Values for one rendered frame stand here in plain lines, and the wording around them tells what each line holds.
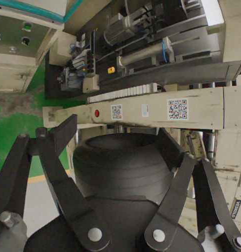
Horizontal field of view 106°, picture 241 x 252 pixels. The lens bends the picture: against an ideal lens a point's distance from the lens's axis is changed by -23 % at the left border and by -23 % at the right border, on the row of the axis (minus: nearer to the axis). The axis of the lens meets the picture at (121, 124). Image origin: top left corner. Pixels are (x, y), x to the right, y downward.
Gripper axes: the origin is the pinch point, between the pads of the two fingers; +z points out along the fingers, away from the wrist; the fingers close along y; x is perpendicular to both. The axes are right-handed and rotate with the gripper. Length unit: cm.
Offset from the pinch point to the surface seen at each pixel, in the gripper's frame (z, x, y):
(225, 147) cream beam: 23, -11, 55
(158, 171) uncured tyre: 17.7, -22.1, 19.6
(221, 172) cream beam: 20, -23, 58
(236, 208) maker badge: 17, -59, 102
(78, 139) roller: 51, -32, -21
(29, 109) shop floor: 107, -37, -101
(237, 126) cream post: 8.1, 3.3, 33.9
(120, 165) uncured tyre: 17.4, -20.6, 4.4
